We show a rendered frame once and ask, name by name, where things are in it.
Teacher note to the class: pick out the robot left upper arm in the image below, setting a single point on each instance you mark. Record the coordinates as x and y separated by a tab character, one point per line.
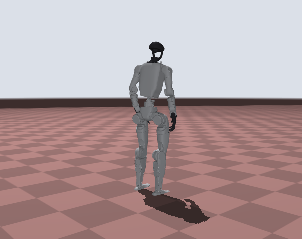
135	79

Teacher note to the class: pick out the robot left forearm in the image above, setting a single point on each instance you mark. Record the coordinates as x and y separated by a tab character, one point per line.
134	101

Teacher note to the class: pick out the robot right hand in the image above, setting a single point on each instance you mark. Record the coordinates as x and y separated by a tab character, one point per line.
173	121

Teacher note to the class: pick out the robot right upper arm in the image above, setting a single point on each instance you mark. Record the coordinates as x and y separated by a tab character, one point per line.
167	71

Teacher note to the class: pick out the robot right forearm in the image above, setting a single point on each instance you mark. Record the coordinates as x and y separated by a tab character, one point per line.
171	103

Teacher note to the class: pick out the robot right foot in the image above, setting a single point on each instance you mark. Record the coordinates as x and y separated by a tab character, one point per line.
156	193

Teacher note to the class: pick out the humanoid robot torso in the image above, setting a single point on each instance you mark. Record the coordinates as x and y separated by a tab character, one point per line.
150	85

